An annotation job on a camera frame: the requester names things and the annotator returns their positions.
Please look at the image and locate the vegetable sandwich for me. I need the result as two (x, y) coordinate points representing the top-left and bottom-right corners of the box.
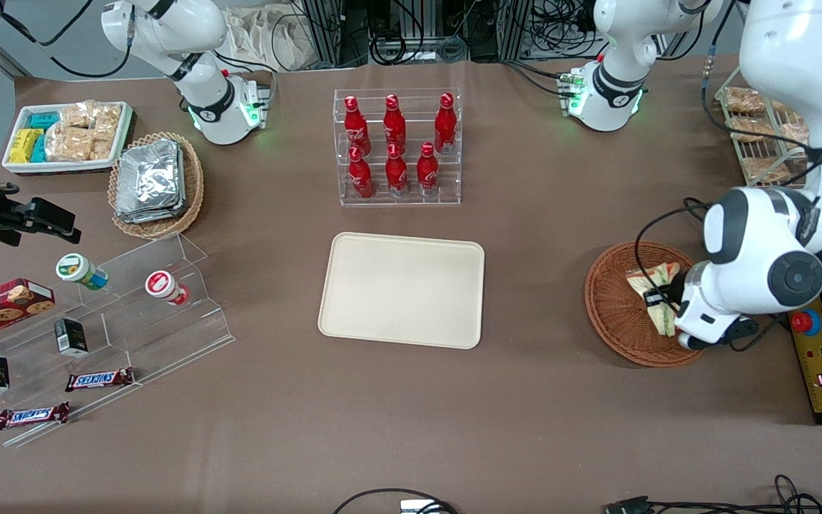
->
(625, 262), (683, 338)

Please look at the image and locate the clear acrylic stepped stand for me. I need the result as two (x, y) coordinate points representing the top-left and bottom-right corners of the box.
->
(0, 232), (235, 449)

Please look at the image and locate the white cloth bag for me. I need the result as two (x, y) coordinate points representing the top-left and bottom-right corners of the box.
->
(225, 6), (312, 72)

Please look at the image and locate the round brown wicker basket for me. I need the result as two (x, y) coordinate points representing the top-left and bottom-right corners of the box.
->
(584, 241), (722, 368)

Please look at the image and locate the cream plastic tray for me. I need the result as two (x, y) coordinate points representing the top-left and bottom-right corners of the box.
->
(318, 232), (486, 351)

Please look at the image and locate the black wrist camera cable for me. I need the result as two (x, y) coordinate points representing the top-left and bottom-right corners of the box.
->
(634, 196), (713, 304)

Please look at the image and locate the small black box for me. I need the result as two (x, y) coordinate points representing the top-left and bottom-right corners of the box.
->
(54, 318), (90, 358)

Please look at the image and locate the black arched cable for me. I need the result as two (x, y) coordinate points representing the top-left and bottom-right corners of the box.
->
(333, 488), (459, 514)

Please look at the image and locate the tan oval wicker basket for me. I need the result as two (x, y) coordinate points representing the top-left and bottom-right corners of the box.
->
(107, 131), (206, 240)

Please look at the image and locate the red cola bottle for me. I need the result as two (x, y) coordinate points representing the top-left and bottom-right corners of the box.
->
(343, 95), (372, 156)
(385, 143), (410, 198)
(417, 141), (440, 197)
(382, 94), (407, 153)
(434, 92), (457, 155)
(347, 146), (375, 200)

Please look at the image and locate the aluminium frame post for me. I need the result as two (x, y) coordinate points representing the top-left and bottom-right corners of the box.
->
(500, 0), (534, 61)
(303, 0), (344, 66)

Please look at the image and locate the wrapped grain sandwich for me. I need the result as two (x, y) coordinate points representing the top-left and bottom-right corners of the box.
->
(743, 156), (795, 183)

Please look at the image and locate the red lid white cup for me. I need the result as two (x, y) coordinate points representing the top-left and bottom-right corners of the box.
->
(145, 270), (191, 306)

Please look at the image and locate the brown Snickers bar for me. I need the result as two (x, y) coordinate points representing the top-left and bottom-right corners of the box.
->
(0, 401), (71, 431)
(65, 367), (136, 393)

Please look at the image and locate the clear acrylic bottle rack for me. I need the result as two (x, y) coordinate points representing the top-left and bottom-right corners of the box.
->
(333, 87), (463, 208)

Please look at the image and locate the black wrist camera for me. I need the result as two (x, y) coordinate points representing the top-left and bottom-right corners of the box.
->
(643, 275), (686, 309)

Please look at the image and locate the yellow snack packet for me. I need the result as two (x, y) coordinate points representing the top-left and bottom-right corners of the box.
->
(8, 128), (44, 165)

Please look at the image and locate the white rectangular snack bin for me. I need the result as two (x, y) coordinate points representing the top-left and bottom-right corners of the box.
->
(2, 101), (133, 176)

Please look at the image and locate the green lid white cup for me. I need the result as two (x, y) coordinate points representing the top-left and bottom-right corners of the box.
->
(56, 253), (109, 291)

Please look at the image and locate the black cable connector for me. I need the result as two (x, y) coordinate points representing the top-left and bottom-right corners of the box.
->
(605, 496), (654, 514)

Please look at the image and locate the silver foil pouch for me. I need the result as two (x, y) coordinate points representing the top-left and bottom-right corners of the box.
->
(117, 139), (181, 215)
(115, 193), (186, 224)

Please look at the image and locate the white wire rack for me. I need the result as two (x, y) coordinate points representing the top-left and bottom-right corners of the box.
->
(713, 68), (815, 188)

